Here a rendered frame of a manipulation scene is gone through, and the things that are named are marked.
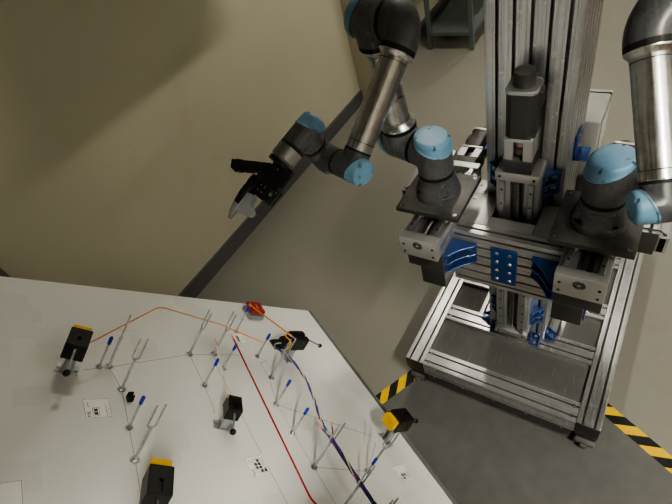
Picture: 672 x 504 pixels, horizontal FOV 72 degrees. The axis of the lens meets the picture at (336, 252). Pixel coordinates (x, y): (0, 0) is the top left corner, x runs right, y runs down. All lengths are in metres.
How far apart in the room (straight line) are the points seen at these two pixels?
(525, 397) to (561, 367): 0.22
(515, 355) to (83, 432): 1.83
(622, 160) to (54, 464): 1.39
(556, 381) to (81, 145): 2.52
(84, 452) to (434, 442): 1.71
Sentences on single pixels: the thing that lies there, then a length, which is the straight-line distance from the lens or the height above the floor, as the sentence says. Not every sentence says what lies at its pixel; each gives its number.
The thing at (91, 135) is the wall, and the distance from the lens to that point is 2.74.
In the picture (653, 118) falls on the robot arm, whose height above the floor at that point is 1.61.
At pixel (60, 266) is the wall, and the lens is 2.79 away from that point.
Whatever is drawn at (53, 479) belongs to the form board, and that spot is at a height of 1.56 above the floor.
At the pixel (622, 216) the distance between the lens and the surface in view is 1.49.
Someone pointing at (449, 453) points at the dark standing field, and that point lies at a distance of 2.37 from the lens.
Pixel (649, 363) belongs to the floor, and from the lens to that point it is 2.68.
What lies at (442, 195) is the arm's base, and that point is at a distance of 1.59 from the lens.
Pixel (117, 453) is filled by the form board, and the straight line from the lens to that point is 1.03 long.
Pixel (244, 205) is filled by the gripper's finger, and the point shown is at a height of 1.50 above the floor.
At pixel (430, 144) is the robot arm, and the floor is 1.39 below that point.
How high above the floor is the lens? 2.24
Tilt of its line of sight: 45 degrees down
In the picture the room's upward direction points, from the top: 20 degrees counter-clockwise
